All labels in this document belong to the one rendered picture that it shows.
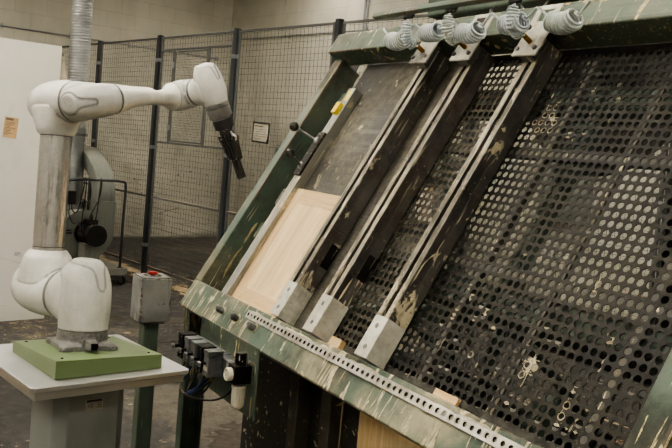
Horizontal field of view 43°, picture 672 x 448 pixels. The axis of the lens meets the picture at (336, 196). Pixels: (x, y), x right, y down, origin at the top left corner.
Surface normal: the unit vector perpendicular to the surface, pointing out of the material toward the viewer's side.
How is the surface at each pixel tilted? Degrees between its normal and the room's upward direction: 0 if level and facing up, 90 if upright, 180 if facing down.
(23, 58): 90
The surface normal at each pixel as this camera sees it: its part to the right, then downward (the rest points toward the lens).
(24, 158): 0.65, 0.10
